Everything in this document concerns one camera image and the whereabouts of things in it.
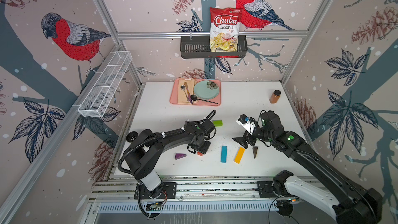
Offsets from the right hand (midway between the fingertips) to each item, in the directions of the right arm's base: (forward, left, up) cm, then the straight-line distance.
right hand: (238, 128), depth 76 cm
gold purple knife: (+48, +34, -17) cm, 61 cm away
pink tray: (+37, +42, -16) cm, 59 cm away
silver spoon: (+42, +36, -16) cm, 58 cm away
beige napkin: (+41, +34, -17) cm, 55 cm away
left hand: (-5, +16, -15) cm, 22 cm away
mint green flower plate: (+41, +17, -16) cm, 47 cm away
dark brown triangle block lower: (-5, -11, -16) cm, 20 cm away
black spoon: (+32, +26, -16) cm, 44 cm away
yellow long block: (-7, -3, -18) cm, 20 cm away
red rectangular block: (-8, +20, -17) cm, 27 cm away
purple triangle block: (-9, +32, -17) cm, 37 cm away
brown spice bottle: (+31, -30, -11) cm, 44 cm away
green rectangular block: (+13, +9, -18) cm, 24 cm away
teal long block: (-7, +6, -16) cm, 19 cm away
